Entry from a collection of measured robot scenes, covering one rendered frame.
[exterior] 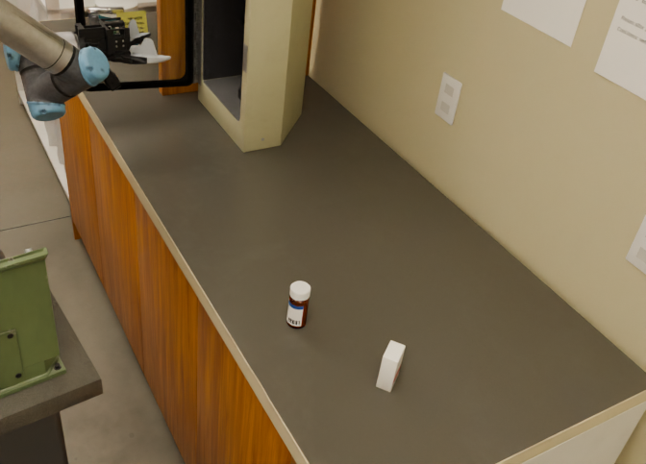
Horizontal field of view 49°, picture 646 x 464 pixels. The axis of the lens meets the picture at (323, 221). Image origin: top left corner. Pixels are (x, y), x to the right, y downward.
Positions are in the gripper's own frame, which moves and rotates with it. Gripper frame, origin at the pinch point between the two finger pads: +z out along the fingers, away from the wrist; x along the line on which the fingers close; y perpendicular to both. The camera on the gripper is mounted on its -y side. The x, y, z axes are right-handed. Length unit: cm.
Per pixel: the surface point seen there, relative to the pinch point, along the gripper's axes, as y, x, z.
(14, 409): -26, -75, -51
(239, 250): -26, -50, 0
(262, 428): -43, -84, -9
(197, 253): -26, -48, -9
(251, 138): -21.5, -13.4, 19.3
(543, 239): -19, -79, 61
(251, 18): 11.2, -13.7, 17.2
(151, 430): -120, -18, -12
